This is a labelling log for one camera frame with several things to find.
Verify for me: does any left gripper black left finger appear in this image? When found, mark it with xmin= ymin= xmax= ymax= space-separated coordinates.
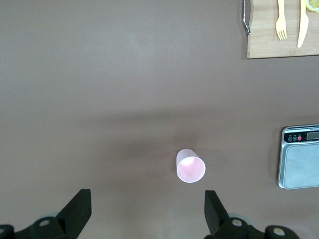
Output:
xmin=0 ymin=188 xmax=92 ymax=239

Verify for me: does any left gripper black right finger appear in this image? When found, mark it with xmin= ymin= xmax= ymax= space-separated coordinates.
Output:
xmin=204 ymin=190 xmax=300 ymax=239

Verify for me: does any pink plastic cup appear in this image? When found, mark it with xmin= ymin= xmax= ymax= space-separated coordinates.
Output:
xmin=175 ymin=148 xmax=207 ymax=184

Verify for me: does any silver digital kitchen scale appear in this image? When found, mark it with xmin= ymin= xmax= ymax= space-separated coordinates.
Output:
xmin=278 ymin=123 xmax=319 ymax=190

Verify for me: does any brown table cover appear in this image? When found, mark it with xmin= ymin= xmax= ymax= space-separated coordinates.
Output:
xmin=0 ymin=0 xmax=319 ymax=239

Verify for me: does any wooden cutting board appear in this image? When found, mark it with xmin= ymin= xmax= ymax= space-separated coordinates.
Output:
xmin=241 ymin=0 xmax=319 ymax=59

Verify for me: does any yellow plastic fork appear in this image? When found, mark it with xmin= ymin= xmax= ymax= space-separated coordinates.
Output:
xmin=275 ymin=0 xmax=288 ymax=41

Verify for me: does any yellow plastic knife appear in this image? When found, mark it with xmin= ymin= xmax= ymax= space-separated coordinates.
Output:
xmin=297 ymin=0 xmax=310 ymax=48

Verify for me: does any lemon slice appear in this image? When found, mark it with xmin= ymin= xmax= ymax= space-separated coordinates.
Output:
xmin=306 ymin=0 xmax=319 ymax=13

